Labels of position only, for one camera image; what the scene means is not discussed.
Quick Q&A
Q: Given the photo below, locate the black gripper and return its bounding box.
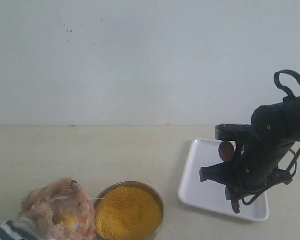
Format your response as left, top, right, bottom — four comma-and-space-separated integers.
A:
199, 124, 296, 200

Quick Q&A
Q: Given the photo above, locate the dark wooden spoon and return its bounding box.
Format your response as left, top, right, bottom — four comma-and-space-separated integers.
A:
218, 141, 241, 214

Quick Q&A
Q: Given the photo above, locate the teddy bear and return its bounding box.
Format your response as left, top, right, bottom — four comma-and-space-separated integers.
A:
0, 178, 96, 240

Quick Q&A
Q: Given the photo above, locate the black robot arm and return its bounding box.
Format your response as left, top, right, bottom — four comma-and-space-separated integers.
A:
199, 96, 300, 199

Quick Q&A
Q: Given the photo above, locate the white rectangular plastic tray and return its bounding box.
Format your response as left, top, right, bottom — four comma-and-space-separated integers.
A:
178, 138, 269, 222

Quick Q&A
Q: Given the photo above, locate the steel bowl of yellow millet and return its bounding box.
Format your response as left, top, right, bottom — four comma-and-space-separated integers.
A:
93, 181, 165, 240

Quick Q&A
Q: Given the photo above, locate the black flat ribbon cable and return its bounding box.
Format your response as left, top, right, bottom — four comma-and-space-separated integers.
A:
274, 69, 300, 100

